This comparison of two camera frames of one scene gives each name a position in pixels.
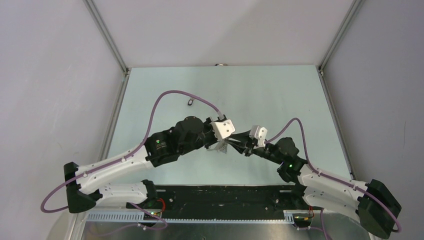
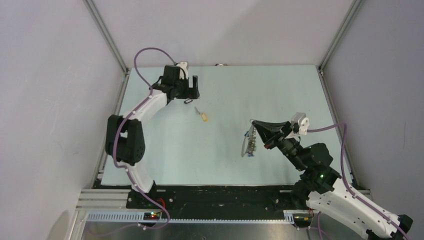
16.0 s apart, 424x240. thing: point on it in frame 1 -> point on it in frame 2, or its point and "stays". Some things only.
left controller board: (147, 217) stays
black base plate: (179, 199) stays
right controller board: (302, 218) stays
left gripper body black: (207, 137) -> (183, 90)
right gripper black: (246, 148) -> (267, 130)
